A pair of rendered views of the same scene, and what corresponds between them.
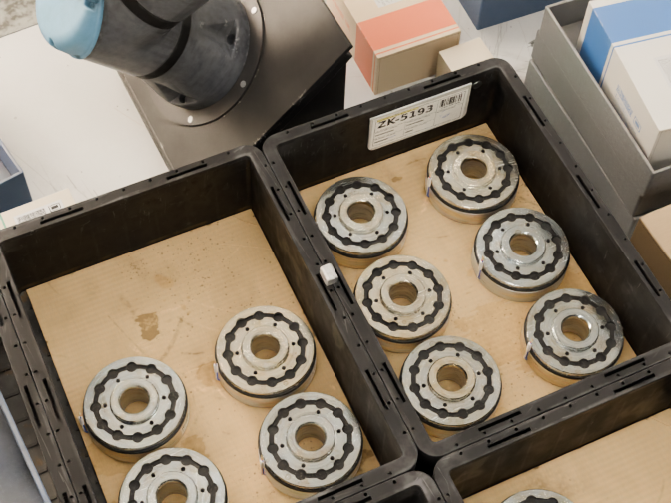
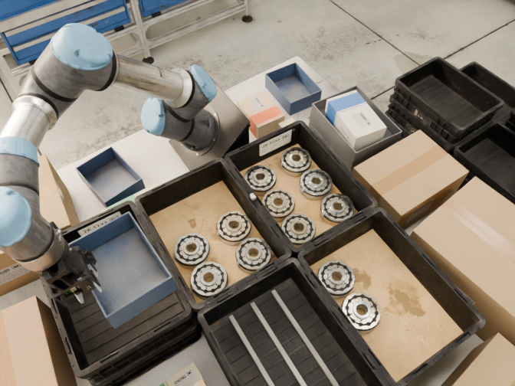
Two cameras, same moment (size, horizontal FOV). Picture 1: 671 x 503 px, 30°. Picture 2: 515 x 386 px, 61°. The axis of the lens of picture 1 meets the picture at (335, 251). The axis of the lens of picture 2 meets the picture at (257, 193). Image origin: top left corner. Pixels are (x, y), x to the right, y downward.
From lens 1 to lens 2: 0.09 m
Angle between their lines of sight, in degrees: 4
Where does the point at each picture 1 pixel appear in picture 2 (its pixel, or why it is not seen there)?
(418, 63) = (271, 128)
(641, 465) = (365, 248)
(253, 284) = (226, 205)
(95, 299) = (172, 217)
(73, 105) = (155, 155)
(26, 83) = (139, 150)
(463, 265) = (296, 191)
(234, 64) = (210, 133)
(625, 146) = (345, 145)
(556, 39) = (317, 113)
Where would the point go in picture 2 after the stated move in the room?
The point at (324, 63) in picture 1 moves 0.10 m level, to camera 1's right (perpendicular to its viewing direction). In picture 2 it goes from (241, 129) to (271, 126)
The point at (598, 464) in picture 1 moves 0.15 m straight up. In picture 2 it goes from (351, 250) to (361, 224)
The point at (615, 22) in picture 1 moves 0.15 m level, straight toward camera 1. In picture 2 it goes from (336, 105) to (330, 136)
